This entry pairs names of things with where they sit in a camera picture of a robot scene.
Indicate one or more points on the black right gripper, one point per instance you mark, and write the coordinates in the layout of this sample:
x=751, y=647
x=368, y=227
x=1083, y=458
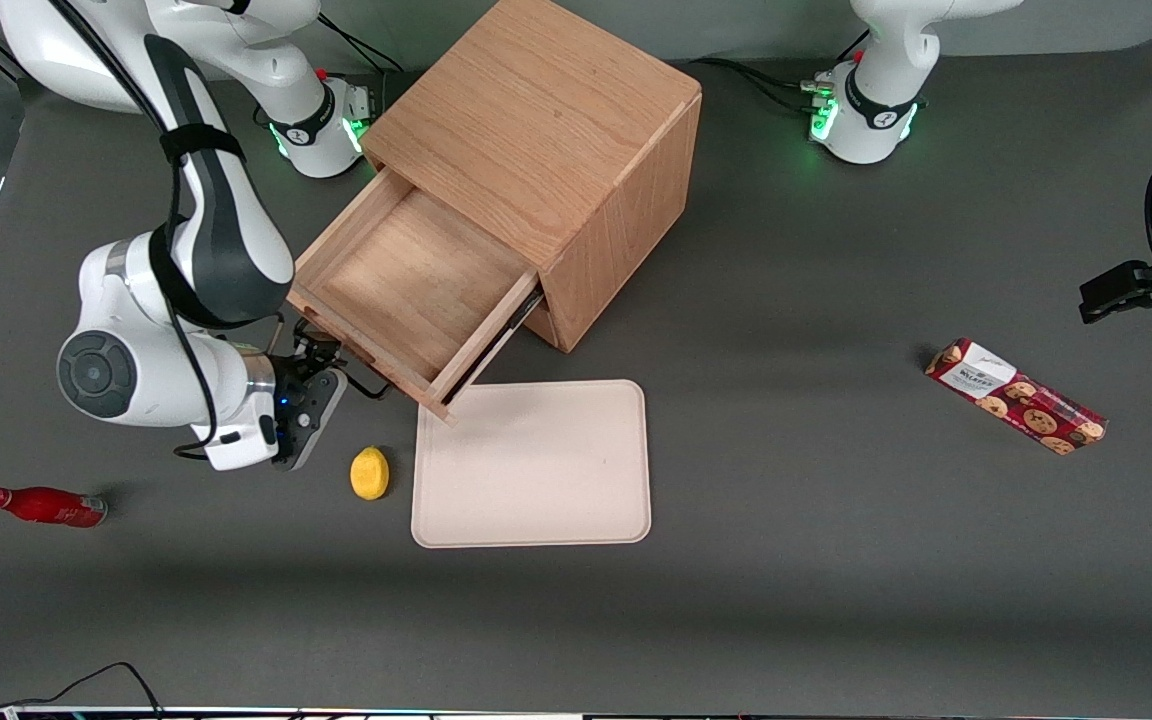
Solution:
x=290, y=374

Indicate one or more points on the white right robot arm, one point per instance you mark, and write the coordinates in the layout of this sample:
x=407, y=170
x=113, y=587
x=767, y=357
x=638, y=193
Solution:
x=141, y=385

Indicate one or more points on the wooden drawer cabinet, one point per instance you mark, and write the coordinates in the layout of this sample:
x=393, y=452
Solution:
x=546, y=110

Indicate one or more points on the yellow lemon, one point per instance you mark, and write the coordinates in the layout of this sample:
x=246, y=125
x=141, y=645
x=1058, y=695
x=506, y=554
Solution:
x=369, y=474

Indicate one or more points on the red tartan cookie box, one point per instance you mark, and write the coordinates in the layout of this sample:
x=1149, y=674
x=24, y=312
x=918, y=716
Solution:
x=1021, y=400

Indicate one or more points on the beige rectangular tray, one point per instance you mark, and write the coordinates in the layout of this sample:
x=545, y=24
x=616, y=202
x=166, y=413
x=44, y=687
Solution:
x=536, y=470

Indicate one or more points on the red bottle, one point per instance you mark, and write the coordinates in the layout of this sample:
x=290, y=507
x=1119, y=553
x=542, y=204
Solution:
x=46, y=506

